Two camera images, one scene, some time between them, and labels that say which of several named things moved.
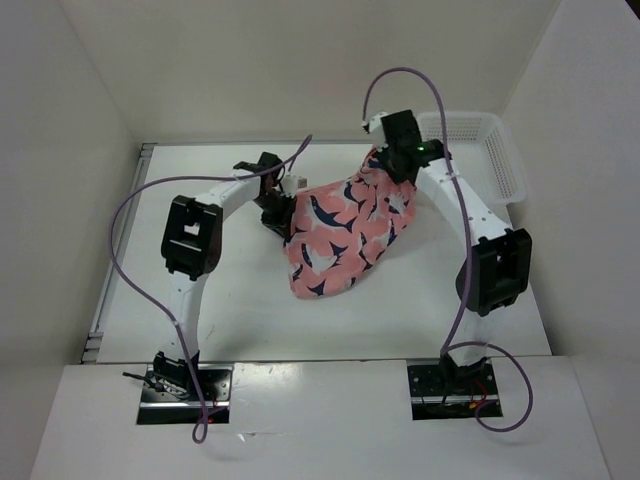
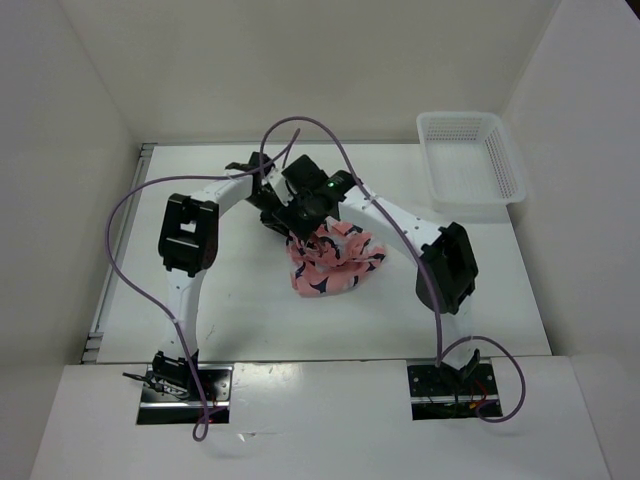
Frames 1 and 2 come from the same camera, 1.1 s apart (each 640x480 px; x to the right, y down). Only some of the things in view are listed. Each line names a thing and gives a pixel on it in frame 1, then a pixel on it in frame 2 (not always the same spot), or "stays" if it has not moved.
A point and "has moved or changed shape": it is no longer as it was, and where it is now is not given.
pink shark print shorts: [338, 228] has moved or changed shape
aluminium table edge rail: [92, 348] stays
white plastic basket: [482, 152] stays
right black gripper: [379, 156] → [309, 226]
